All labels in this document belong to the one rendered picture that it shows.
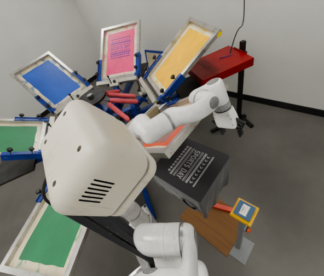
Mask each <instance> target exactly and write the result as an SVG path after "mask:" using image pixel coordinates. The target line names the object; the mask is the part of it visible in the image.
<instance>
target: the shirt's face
mask: <svg viewBox="0 0 324 276"><path fill-rule="evenodd" d="M186 146H189V147H192V148H194V149H196V150H198V151H201V152H203V153H206V154H208V155H210V156H212V157H214V160H213V161H212V163H211V164H210V166H209V167H208V168H207V170H206V171H205V173H204V174H203V176H202V177H201V179H200V180H199V182H198V183H197V184H196V186H195V187H193V186H191V185H189V184H187V183H186V182H184V181H182V180H180V179H179V178H177V177H175V176H173V175H172V174H170V173H168V172H167V169H168V168H169V167H170V166H171V164H172V163H173V162H174V161H175V159H176V158H177V157H178V156H179V155H180V153H181V152H182V151H183V150H184V148H185V147H186ZM228 157H229V156H228V155H227V154H224V153H222V152H219V151H217V150H215V149H212V148H209V147H207V146H204V145H202V144H200V143H197V142H195V141H192V140H190V139H187V138H186V139H185V140H184V142H183V143H182V144H181V145H180V146H179V148H178V149H177V150H176V152H175V153H174V154H173V155H172V156H171V158H170V159H165V158H160V159H159V160H158V162H157V163H156V165H157V169H156V172H155V174H156V175H158V176H159V177H161V178H162V179H164V180H165V181H167V182H169V183H170V184H172V185H174V186H175V187H177V188H179V189H180V190H182V191H183V192H185V193H186V194H188V195H190V196H191V197H193V198H195V199H196V200H201V198H202V197H203V195H204V194H205V192H206V191H207V189H208V188H209V186H210V184H211V183H212V181H213V180H214V178H215V177H216V175H217V174H218V172H219V171H220V169H221V167H222V166H223V164H224V163H225V161H226V160H227V158H228Z"/></svg>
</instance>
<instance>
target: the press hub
mask: <svg viewBox="0 0 324 276"><path fill-rule="evenodd" d="M105 96H106V91H105V90H104V89H102V88H96V89H93V90H90V91H88V92H86V93H85V94H83V95H82V96H81V97H80V98H79V100H83V101H86V102H88V103H90V104H92V105H93V106H96V107H97V108H99V109H101V110H103V111H105V112H106V113H108V114H110V115H112V116H113V114H114V113H115V112H114V111H113V110H112V111H111V110H110V109H109V107H108V106H107V105H105V104H103V105H101V104H100V102H101V101H102V100H103V99H104V98H105ZM115 118H116V119H117V120H120V121H121V119H122V117H121V116H119V115H117V116H115Z"/></svg>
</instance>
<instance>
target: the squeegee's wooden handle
mask: <svg viewBox="0 0 324 276"><path fill-rule="evenodd" d="M158 114H160V112H159V108H158V106H155V107H154V108H153V109H152V110H151V111H150V112H149V113H148V114H147V116H148V117H149V118H150V119H152V118H153V117H155V116H157V115H158Z"/></svg>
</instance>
